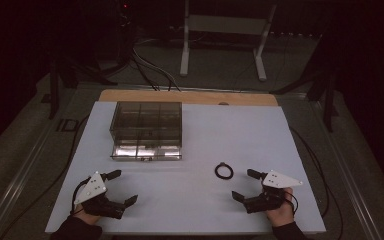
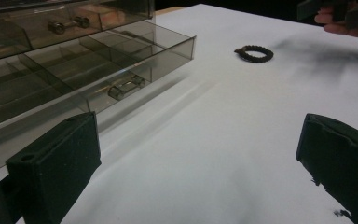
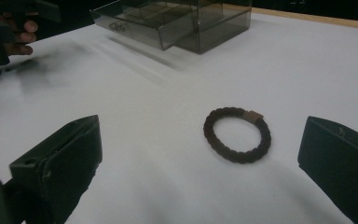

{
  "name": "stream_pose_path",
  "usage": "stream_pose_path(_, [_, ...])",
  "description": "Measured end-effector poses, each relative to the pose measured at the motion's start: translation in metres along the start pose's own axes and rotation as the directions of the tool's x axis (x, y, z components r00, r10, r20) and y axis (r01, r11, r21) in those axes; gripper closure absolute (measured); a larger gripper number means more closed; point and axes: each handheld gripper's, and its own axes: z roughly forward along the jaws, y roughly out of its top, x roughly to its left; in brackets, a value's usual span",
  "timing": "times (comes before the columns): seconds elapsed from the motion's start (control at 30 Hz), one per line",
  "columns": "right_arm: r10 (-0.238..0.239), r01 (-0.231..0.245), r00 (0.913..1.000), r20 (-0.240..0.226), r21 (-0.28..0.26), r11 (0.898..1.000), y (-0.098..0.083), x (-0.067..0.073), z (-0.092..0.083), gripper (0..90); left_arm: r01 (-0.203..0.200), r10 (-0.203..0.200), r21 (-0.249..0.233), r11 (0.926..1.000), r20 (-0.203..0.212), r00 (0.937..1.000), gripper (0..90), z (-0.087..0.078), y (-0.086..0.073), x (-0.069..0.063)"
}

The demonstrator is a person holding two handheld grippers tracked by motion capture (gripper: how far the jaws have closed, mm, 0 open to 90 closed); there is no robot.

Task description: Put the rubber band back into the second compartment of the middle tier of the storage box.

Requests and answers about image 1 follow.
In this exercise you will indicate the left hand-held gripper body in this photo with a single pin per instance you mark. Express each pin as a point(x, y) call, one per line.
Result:
point(95, 191)

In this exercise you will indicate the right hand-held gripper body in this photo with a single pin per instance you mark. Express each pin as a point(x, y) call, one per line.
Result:
point(273, 190)

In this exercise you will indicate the clear plastic drawer box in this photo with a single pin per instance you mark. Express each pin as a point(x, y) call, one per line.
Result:
point(146, 130)

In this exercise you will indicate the person's right hand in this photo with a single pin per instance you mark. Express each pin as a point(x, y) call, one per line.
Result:
point(282, 213)

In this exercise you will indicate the person's left hand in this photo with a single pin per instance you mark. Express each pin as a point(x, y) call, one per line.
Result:
point(87, 217)

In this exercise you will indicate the white table mat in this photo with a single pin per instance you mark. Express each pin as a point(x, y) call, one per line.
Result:
point(193, 200)

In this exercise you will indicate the black metal stand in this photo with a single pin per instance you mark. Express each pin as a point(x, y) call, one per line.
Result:
point(54, 86)
point(328, 100)

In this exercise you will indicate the dark equipment tower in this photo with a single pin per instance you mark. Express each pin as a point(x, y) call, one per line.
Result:
point(125, 30)

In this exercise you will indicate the white metal stand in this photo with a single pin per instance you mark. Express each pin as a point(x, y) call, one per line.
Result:
point(226, 24)

